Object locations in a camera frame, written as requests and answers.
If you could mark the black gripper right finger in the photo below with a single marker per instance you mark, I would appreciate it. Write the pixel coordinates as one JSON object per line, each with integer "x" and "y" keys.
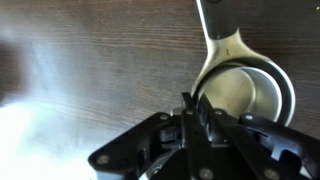
{"x": 266, "y": 143}

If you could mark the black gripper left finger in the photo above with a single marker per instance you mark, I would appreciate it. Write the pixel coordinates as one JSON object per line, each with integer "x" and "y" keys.
{"x": 150, "y": 146}

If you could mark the large steel measuring cup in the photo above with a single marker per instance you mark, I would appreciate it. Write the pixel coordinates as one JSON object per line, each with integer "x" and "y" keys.
{"x": 226, "y": 50}

